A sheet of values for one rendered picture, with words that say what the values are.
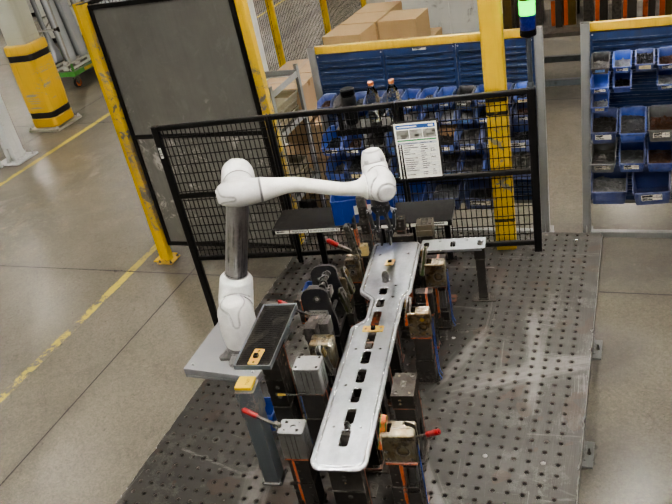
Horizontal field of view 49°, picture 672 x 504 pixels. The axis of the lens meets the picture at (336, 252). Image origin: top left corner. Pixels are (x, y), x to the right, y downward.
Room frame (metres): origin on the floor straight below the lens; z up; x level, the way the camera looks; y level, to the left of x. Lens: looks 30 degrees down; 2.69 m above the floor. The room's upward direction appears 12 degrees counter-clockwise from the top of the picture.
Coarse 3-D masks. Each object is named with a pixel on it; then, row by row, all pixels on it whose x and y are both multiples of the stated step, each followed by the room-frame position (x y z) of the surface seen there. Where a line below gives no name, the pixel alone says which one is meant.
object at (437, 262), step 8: (424, 264) 2.64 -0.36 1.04; (432, 264) 2.63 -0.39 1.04; (440, 264) 2.61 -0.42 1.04; (432, 272) 2.62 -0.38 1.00; (440, 272) 2.61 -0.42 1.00; (432, 280) 2.63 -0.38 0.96; (440, 280) 2.62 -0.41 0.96; (448, 280) 2.64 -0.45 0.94; (440, 288) 2.62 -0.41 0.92; (448, 288) 2.62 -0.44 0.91; (440, 296) 2.63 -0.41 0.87; (440, 304) 2.63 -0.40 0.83; (448, 304) 2.65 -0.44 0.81; (440, 312) 2.62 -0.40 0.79; (448, 312) 2.61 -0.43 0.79; (440, 320) 2.62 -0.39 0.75; (448, 320) 2.61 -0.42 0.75; (440, 328) 2.62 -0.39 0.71; (448, 328) 2.61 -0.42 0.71
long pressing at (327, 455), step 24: (408, 264) 2.73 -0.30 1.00; (360, 288) 2.62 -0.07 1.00; (408, 288) 2.55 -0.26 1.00; (384, 312) 2.41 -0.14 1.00; (360, 336) 2.29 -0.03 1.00; (384, 336) 2.26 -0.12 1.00; (360, 360) 2.14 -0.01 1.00; (384, 360) 2.11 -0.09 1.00; (336, 384) 2.03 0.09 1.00; (360, 384) 2.01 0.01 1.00; (384, 384) 1.99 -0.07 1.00; (336, 408) 1.91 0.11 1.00; (360, 408) 1.89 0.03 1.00; (336, 432) 1.80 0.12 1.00; (360, 432) 1.78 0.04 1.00; (312, 456) 1.71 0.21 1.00; (336, 456) 1.69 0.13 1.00; (360, 456) 1.67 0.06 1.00
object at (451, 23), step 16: (400, 0) 9.17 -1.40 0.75; (416, 0) 9.09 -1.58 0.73; (432, 0) 9.00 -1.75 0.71; (448, 0) 8.93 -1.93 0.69; (464, 0) 8.83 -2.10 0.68; (432, 16) 9.01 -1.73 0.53; (448, 16) 8.92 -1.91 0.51; (464, 16) 8.84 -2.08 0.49; (448, 32) 8.93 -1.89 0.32; (464, 32) 8.85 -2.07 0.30
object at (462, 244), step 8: (424, 240) 2.91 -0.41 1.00; (432, 240) 2.90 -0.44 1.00; (440, 240) 2.88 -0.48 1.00; (448, 240) 2.87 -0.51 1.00; (456, 240) 2.85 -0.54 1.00; (464, 240) 2.84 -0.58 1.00; (472, 240) 2.82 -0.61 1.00; (432, 248) 2.83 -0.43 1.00; (440, 248) 2.81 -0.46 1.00; (448, 248) 2.80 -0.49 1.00; (456, 248) 2.78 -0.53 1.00; (464, 248) 2.77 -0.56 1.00; (472, 248) 2.76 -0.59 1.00; (480, 248) 2.74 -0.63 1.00
